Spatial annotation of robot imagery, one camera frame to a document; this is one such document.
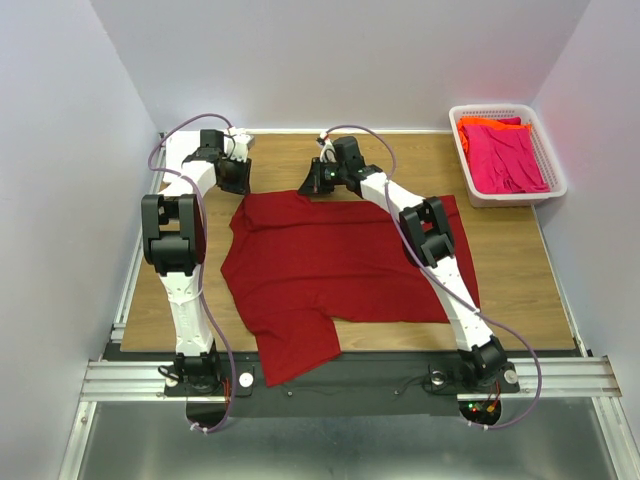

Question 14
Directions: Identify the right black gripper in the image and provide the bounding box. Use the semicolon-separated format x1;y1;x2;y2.
296;157;346;195

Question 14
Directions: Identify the dark red t shirt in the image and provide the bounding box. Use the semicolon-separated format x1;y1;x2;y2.
220;189;481;389

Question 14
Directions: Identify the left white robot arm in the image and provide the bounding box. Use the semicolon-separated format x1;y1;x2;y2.
141;127;254;396

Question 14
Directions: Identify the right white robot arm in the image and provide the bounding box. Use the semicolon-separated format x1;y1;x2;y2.
298;131;508;390

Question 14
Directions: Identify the folded white t shirt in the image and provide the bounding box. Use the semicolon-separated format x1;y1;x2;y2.
164;130;200;171

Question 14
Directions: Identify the orange t shirt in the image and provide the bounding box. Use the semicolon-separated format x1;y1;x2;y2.
456;117;532;154

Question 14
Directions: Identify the pink t shirt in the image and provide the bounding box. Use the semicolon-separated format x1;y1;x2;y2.
464;125;550;195

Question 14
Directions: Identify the white plastic basket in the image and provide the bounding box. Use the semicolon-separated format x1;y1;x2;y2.
449;103;567;208

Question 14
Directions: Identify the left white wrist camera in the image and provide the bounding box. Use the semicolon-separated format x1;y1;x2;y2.
223;127;255;162

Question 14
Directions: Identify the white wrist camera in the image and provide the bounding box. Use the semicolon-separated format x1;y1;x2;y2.
316;131;336;163
223;127;255;162

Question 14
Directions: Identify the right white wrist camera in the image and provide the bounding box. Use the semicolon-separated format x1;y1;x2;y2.
316;131;336;163

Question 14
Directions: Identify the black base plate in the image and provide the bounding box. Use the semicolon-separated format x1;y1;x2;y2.
164;351;521;420

